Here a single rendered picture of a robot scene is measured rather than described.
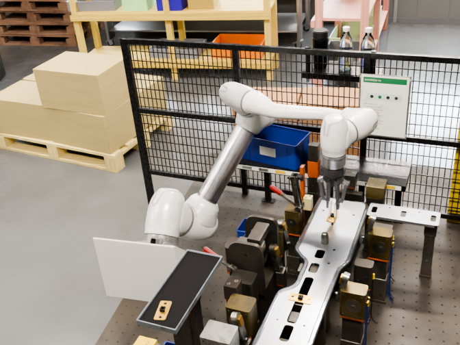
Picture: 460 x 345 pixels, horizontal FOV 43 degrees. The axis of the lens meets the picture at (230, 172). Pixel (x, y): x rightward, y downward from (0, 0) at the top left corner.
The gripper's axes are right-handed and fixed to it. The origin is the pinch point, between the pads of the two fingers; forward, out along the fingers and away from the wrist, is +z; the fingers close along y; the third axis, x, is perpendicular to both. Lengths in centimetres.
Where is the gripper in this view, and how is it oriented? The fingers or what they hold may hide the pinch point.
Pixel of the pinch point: (333, 208)
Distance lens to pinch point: 245.1
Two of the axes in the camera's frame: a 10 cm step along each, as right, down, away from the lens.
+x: -3.7, 5.0, -7.8
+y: -9.2, -1.3, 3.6
